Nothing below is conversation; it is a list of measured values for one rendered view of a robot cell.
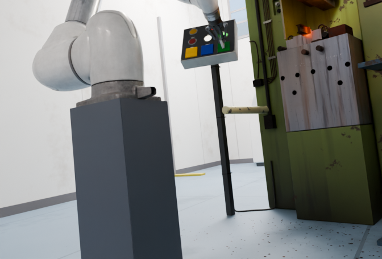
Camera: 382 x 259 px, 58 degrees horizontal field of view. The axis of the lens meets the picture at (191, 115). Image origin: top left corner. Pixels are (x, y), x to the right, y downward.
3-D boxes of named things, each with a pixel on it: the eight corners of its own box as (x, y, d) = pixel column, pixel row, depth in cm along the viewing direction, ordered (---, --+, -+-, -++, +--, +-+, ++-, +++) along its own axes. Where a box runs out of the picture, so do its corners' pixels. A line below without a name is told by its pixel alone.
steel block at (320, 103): (360, 124, 162) (347, 32, 165) (286, 132, 187) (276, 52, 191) (389, 121, 204) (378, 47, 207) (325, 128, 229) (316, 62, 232)
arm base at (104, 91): (131, 95, 86) (129, 74, 86) (73, 108, 98) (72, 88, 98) (174, 99, 101) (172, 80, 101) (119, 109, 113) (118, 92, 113)
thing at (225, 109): (229, 114, 182) (228, 104, 183) (221, 115, 186) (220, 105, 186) (270, 113, 215) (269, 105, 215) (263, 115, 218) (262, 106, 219)
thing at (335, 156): (373, 225, 159) (360, 125, 162) (297, 219, 184) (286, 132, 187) (401, 201, 200) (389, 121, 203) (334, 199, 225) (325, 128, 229)
